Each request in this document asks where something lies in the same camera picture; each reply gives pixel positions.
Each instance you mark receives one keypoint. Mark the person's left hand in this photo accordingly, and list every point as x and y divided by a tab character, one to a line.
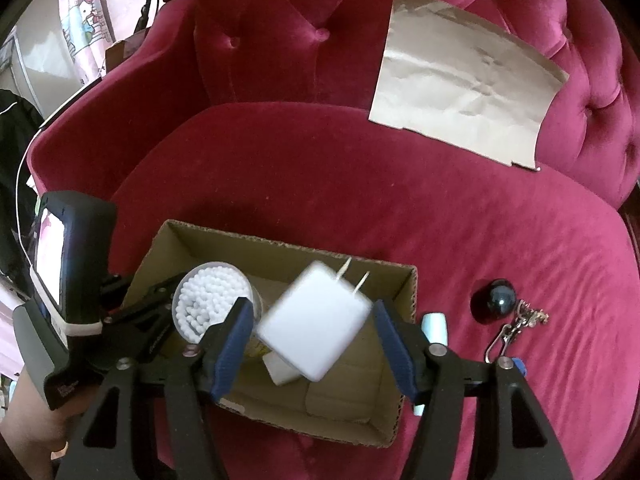
30	415

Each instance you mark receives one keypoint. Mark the red tufted velvet armchair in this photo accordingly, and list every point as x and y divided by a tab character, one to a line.
350	170

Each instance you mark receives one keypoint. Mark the brown cardboard carton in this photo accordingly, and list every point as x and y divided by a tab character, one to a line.
122	50

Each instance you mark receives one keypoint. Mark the glossy black ball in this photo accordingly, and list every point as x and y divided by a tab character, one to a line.
495	300

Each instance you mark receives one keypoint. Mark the light blue tube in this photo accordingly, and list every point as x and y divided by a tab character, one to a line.
435	327

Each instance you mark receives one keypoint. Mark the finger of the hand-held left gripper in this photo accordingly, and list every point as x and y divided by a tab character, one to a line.
140	332
145	290

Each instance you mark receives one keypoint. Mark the white wall charger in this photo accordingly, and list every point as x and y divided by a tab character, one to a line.
312	320

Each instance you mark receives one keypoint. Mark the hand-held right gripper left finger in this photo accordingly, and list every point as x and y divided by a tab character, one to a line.
231	355

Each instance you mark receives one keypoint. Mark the black clothing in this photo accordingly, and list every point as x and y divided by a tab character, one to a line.
15	160

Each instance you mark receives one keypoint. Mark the cotton swab jar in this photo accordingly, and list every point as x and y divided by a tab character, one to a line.
210	300

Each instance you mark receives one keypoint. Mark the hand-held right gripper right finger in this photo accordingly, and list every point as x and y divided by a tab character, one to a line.
400	355

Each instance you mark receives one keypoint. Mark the cardboard box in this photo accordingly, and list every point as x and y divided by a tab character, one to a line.
320	390

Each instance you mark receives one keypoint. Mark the pink cartoon print curtain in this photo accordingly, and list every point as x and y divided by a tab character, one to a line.
82	20

